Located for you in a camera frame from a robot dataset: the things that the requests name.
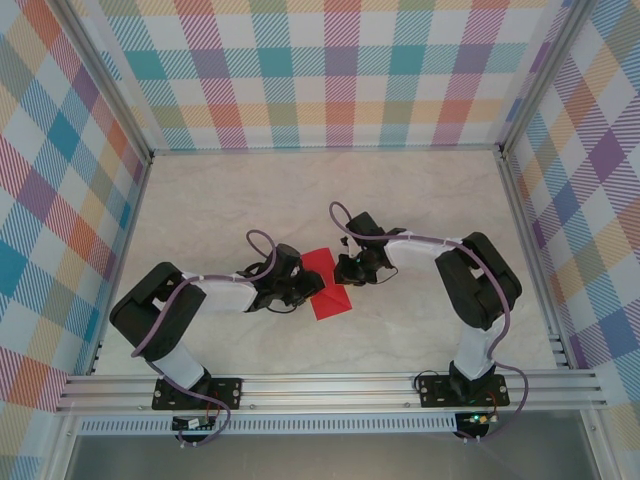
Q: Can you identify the red paper sheet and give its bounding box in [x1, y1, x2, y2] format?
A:
[299, 247, 354, 321]

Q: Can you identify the wide aluminium mounting rail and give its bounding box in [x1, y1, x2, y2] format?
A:
[54, 372, 609, 414]

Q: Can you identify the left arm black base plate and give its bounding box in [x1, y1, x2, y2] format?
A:
[151, 377, 244, 411]

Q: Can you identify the aluminium table edge rail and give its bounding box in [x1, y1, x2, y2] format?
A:
[149, 144, 504, 156]
[497, 147, 574, 371]
[87, 157, 156, 376]

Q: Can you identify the slotted metal cable duct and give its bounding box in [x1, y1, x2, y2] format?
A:
[79, 418, 459, 435]

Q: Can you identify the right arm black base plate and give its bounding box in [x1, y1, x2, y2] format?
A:
[417, 373, 510, 409]

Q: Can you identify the slanted aluminium frame post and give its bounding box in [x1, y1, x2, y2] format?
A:
[499, 0, 594, 156]
[52, 0, 154, 164]

